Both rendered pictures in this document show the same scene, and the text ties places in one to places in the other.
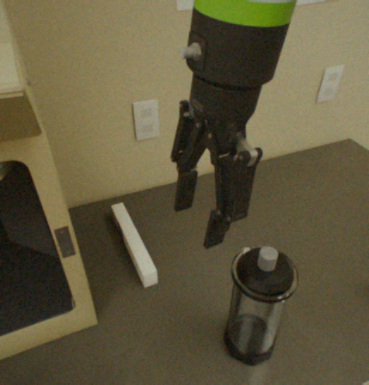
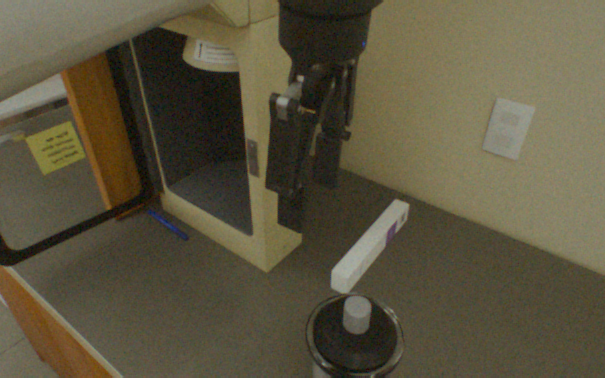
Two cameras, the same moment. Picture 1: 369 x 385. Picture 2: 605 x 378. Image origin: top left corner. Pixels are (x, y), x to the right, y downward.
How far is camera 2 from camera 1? 0.40 m
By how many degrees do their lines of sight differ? 46
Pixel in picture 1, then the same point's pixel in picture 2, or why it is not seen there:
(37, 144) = (246, 42)
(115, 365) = (236, 309)
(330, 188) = not seen: outside the picture
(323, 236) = not seen: outside the picture
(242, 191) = (277, 151)
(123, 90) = (492, 76)
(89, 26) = not seen: outside the picture
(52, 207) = (248, 114)
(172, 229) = (431, 271)
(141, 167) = (475, 187)
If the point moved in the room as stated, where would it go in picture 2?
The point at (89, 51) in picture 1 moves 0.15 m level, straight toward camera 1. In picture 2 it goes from (470, 12) to (423, 30)
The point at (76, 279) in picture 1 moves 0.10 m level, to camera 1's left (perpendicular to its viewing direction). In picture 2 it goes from (256, 206) to (234, 178)
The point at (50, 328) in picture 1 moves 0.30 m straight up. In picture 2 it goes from (233, 238) to (216, 98)
